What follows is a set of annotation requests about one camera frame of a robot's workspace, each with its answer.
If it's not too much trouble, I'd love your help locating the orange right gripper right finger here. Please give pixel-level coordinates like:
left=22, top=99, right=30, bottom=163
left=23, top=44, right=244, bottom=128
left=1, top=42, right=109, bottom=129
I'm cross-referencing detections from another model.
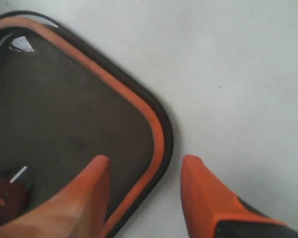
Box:
left=181, top=155, right=298, bottom=238

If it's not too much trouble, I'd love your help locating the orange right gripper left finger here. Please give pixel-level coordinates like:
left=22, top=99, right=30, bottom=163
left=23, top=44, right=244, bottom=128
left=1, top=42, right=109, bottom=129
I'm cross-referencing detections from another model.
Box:
left=0, top=155, right=110, bottom=238

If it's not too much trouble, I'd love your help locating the dark transparent box lid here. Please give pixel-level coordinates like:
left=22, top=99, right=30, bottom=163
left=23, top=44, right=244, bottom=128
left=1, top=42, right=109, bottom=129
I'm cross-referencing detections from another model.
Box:
left=0, top=11, right=173, bottom=238

